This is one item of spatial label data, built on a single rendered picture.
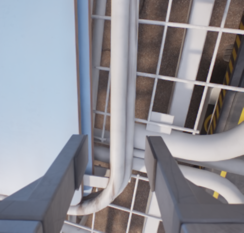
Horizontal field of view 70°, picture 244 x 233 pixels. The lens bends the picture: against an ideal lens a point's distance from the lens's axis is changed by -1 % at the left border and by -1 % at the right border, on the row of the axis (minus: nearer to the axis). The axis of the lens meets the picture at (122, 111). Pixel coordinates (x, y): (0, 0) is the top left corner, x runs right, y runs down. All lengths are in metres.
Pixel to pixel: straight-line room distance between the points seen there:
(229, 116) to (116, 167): 0.32
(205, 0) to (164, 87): 0.49
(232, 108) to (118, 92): 0.32
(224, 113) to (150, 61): 0.40
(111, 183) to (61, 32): 0.22
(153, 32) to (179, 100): 0.49
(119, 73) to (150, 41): 0.56
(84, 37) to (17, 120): 0.15
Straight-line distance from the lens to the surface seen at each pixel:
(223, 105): 0.48
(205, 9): 0.33
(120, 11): 0.23
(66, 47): 0.24
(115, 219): 1.15
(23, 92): 0.28
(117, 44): 0.23
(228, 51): 0.69
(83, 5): 0.27
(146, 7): 0.80
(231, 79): 0.47
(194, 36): 0.32
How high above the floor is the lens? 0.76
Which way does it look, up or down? 71 degrees down
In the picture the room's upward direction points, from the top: 138 degrees counter-clockwise
